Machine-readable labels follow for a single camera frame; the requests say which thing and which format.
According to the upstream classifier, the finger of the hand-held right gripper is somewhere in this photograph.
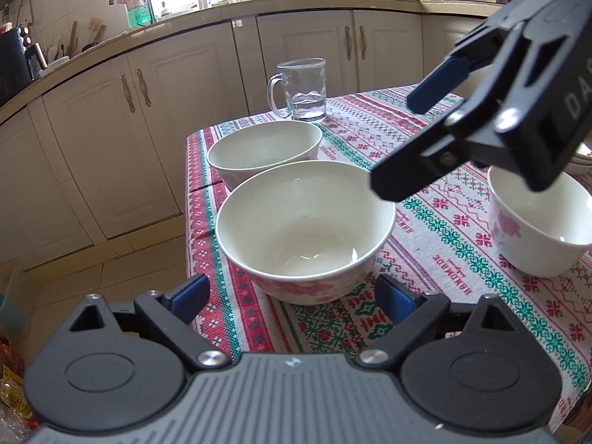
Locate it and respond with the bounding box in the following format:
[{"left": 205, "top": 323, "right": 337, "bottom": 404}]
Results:
[
  {"left": 369, "top": 101, "right": 519, "bottom": 203},
  {"left": 406, "top": 0, "right": 540, "bottom": 117}
]

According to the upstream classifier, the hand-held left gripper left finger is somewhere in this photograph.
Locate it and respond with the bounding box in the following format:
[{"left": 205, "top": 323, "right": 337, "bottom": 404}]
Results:
[{"left": 69, "top": 273, "right": 232, "bottom": 373}]

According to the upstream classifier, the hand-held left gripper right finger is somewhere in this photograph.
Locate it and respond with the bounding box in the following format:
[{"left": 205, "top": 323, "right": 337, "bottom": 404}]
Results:
[{"left": 353, "top": 273, "right": 515, "bottom": 371}]

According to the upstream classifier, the white bowl pink floral print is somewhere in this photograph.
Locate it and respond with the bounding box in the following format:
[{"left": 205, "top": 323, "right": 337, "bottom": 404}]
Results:
[
  {"left": 215, "top": 161, "right": 397, "bottom": 306},
  {"left": 206, "top": 121, "right": 323, "bottom": 191},
  {"left": 488, "top": 164, "right": 592, "bottom": 278}
]

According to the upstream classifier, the patterned red green tablecloth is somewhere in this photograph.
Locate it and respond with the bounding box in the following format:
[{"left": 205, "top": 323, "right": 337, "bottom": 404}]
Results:
[{"left": 185, "top": 84, "right": 592, "bottom": 431}]

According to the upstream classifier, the clear glass mug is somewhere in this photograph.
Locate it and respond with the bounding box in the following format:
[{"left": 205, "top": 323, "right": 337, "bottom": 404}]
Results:
[{"left": 267, "top": 58, "right": 328, "bottom": 123}]

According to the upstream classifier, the yellow oil bottle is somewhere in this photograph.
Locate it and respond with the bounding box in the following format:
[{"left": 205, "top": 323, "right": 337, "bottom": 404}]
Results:
[{"left": 0, "top": 364, "right": 34, "bottom": 423}]

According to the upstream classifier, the cream kitchen countertop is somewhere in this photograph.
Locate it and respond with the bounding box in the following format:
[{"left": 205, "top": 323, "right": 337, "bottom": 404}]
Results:
[{"left": 0, "top": 0, "right": 509, "bottom": 118}]

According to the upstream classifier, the green soap bottle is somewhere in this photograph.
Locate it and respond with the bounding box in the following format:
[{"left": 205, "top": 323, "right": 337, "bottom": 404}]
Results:
[{"left": 127, "top": 4, "right": 153, "bottom": 27}]

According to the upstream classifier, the black kitchen appliance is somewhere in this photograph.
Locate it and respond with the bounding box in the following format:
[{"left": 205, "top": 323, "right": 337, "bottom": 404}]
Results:
[{"left": 0, "top": 27, "right": 46, "bottom": 108}]

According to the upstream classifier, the chrome kitchen faucet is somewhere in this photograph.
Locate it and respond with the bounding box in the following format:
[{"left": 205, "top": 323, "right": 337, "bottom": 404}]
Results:
[{"left": 110, "top": 0, "right": 157, "bottom": 25}]

